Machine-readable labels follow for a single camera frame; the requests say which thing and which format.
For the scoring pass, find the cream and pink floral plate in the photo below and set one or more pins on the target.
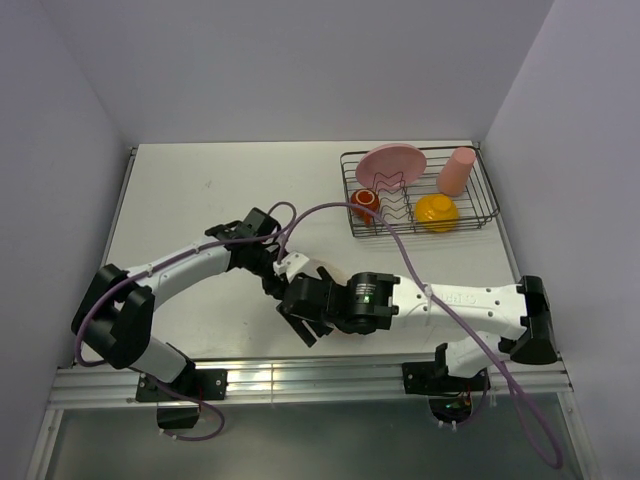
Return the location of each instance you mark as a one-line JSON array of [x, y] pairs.
[[311, 270]]

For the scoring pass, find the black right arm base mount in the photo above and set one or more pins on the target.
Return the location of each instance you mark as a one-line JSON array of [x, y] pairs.
[[450, 397]]

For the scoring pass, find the black wire dish rack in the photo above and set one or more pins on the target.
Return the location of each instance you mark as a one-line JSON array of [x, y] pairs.
[[410, 200]]

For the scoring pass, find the orange and black teacup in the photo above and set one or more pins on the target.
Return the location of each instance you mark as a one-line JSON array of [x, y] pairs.
[[369, 200]]

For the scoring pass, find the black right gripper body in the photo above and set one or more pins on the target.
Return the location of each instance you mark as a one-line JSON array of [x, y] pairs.
[[336, 320]]

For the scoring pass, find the pink plastic cup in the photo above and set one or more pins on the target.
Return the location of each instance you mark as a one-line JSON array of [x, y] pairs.
[[454, 175]]

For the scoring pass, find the yellow bowl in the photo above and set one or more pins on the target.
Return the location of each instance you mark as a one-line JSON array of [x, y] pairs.
[[437, 213]]

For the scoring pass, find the aluminium table rail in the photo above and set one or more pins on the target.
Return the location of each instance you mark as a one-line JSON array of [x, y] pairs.
[[322, 379]]

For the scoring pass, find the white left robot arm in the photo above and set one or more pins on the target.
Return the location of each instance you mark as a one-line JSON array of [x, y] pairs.
[[115, 316]]

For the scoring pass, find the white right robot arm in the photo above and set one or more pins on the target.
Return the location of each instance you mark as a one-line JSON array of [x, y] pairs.
[[509, 322]]

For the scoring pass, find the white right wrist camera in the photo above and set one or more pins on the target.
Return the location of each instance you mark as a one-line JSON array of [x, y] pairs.
[[290, 264]]

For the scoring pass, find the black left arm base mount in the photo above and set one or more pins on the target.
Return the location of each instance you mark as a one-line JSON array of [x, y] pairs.
[[188, 401]]

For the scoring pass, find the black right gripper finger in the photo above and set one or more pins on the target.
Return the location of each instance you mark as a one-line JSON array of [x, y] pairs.
[[306, 330], [327, 274]]

